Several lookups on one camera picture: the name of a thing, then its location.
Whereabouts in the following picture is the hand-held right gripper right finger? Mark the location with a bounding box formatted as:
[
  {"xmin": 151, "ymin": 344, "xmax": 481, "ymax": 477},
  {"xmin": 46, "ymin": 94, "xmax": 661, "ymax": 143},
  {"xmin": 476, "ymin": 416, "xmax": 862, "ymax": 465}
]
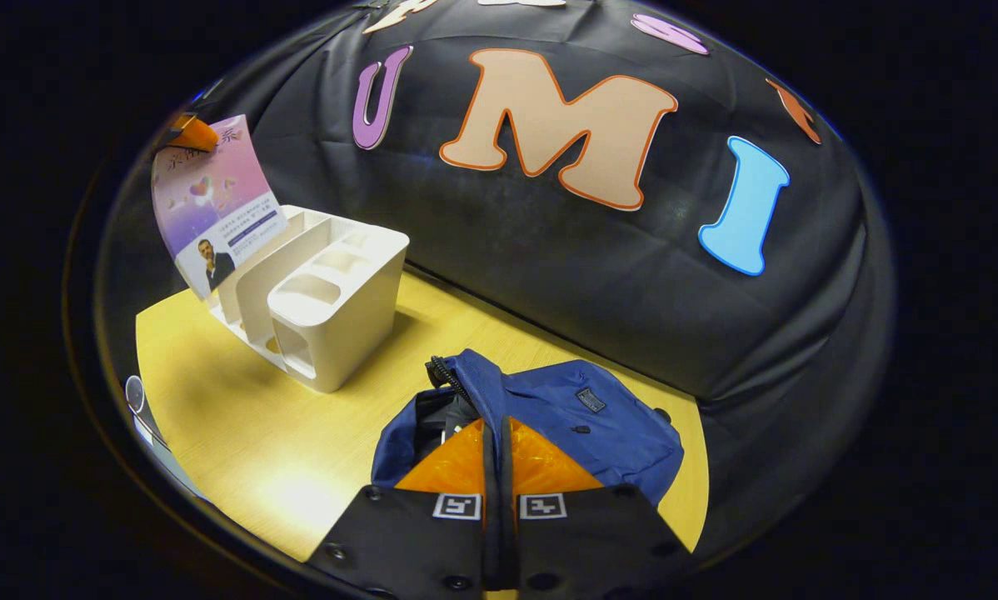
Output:
[{"xmin": 499, "ymin": 417, "xmax": 701, "ymax": 598}]

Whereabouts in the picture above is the white plastic bookshelf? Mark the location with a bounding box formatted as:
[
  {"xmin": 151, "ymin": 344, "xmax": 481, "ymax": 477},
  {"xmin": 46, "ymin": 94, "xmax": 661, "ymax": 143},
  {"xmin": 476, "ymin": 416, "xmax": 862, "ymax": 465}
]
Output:
[{"xmin": 207, "ymin": 204, "xmax": 412, "ymax": 395}]

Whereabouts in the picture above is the pink cover book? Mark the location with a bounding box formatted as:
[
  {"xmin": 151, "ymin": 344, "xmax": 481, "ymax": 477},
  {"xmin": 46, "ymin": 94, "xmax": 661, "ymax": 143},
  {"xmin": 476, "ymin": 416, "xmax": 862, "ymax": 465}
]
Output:
[{"xmin": 150, "ymin": 114, "xmax": 288, "ymax": 302}]

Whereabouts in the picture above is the blue schoolbag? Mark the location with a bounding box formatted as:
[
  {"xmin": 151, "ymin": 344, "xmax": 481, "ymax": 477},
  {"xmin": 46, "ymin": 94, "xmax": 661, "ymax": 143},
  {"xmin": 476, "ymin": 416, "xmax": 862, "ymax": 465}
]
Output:
[{"xmin": 371, "ymin": 348, "xmax": 686, "ymax": 508}]

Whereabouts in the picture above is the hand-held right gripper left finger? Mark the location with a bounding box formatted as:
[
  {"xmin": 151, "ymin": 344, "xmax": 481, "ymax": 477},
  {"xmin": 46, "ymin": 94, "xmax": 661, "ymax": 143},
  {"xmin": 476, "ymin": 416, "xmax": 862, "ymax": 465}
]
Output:
[{"xmin": 303, "ymin": 417, "xmax": 501, "ymax": 594}]

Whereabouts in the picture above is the black backdrop cloth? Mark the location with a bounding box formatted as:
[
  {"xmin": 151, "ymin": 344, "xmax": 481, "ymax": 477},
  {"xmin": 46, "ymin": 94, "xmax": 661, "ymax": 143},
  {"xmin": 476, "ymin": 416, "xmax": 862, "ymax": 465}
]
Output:
[{"xmin": 99, "ymin": 0, "xmax": 896, "ymax": 555}]

